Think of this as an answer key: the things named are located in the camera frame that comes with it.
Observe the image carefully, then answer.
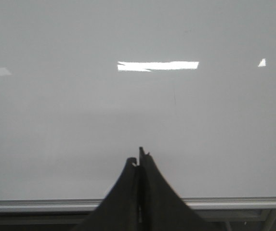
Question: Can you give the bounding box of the white whiteboard with aluminium frame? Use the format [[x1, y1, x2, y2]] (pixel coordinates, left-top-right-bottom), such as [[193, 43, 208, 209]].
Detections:
[[0, 0, 276, 212]]

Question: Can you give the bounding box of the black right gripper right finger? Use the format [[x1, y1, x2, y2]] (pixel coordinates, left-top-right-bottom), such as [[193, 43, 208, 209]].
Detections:
[[139, 147, 219, 231]]

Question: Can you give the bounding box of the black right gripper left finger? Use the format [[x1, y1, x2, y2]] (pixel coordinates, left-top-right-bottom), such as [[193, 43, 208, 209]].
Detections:
[[73, 157, 139, 231]]

